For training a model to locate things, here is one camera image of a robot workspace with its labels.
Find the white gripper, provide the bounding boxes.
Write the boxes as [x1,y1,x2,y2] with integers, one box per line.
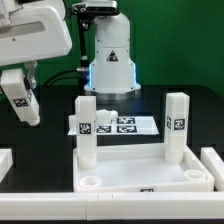
[0,0,72,89]

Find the white square desk top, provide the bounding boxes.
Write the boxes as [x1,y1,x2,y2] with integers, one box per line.
[73,143,214,193]

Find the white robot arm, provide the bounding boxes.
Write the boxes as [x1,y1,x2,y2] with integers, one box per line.
[0,0,140,99]

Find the white left fence bar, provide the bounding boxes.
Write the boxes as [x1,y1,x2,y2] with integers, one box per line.
[0,149,13,183]

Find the white fence bar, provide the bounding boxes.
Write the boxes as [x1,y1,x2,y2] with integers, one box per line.
[0,192,224,221]
[0,149,13,183]
[200,147,224,192]

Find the white marker sheet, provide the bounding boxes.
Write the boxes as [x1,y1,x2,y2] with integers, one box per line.
[68,116,159,136]

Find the white front fence bar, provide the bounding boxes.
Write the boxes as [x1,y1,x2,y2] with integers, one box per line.
[0,192,224,221]

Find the white right fence bar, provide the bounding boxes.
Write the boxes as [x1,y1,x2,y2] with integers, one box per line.
[200,147,224,192]

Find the black cables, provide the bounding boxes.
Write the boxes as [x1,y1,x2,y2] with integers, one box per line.
[43,68,84,87]

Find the camera on stand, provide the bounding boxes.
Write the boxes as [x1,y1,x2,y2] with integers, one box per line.
[72,0,119,16]

